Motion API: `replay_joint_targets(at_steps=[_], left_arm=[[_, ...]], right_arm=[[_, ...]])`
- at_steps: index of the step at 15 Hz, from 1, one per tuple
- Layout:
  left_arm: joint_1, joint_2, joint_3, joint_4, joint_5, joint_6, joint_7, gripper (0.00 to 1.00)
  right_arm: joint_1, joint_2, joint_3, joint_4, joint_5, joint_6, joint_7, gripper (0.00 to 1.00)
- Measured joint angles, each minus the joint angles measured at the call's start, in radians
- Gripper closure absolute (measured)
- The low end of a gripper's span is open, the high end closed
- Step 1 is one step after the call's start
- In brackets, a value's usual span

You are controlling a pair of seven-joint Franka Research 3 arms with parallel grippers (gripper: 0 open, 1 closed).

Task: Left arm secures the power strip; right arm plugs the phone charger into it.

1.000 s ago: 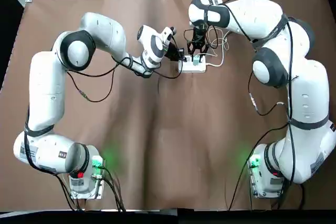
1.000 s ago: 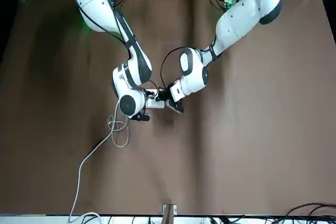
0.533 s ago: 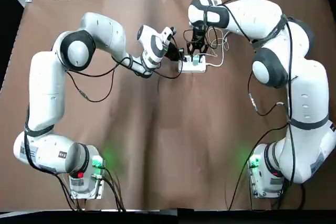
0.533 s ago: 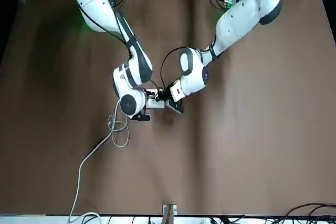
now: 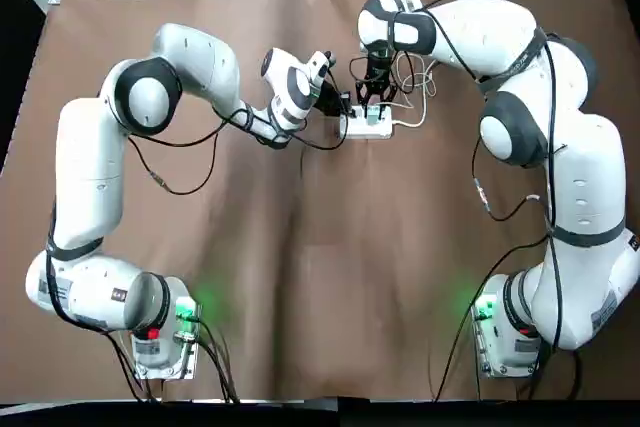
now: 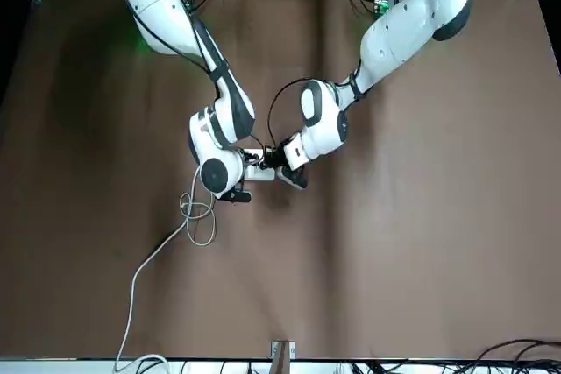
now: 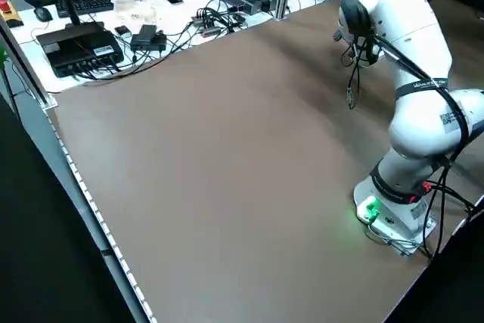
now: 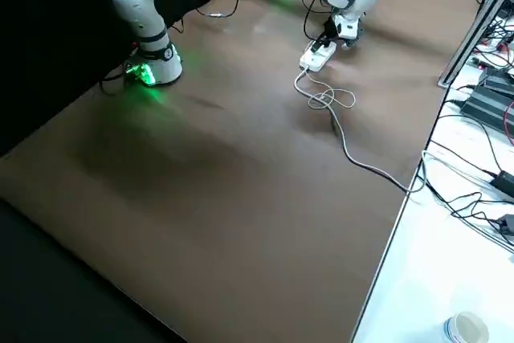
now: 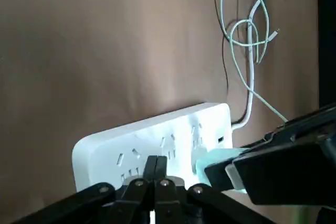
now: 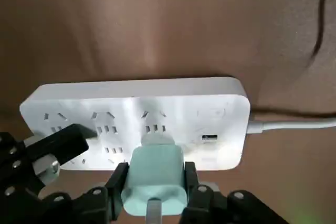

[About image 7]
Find grey USB hub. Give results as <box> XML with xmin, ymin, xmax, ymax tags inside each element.
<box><xmin>190</xmin><ymin>14</ymin><xmax>223</xmax><ymax>39</ymax></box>

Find black adapter box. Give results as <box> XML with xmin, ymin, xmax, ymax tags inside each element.
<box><xmin>129</xmin><ymin>24</ymin><xmax>168</xmax><ymax>52</ymax></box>

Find clear plastic bag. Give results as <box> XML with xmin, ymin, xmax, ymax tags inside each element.
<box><xmin>113</xmin><ymin>0</ymin><xmax>158</xmax><ymax>23</ymax></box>

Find black flat device box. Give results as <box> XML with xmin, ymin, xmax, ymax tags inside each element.
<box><xmin>35</xmin><ymin>21</ymin><xmax>126</xmax><ymax>79</ymax></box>

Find black keyboard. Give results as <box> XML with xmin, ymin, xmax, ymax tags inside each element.
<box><xmin>55</xmin><ymin>0</ymin><xmax>115</xmax><ymax>18</ymax></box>

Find black computer mouse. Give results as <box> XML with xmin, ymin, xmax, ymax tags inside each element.
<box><xmin>33</xmin><ymin>6</ymin><xmax>54</xmax><ymax>23</ymax></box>

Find yellow emergency stop button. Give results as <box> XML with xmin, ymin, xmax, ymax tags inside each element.
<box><xmin>0</xmin><ymin>0</ymin><xmax>23</xmax><ymax>30</ymax></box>

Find black looped wrist cable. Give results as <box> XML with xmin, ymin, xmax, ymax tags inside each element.
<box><xmin>341</xmin><ymin>29</ymin><xmax>376</xmax><ymax>110</ymax></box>

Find tangled black desk cables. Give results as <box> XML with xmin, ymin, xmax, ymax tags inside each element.
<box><xmin>73</xmin><ymin>5</ymin><xmax>250</xmax><ymax>81</ymax></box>

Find aluminium table edge rail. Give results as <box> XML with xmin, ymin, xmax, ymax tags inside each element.
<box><xmin>0</xmin><ymin>20</ymin><xmax>158</xmax><ymax>323</ymax></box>

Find thick black arm harness cable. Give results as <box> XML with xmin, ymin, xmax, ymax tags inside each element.
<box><xmin>371</xmin><ymin>33</ymin><xmax>474</xmax><ymax>173</ymax></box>

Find black arm foot cables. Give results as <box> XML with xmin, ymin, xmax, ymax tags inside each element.
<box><xmin>413</xmin><ymin>170</ymin><xmax>478</xmax><ymax>262</ymax></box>

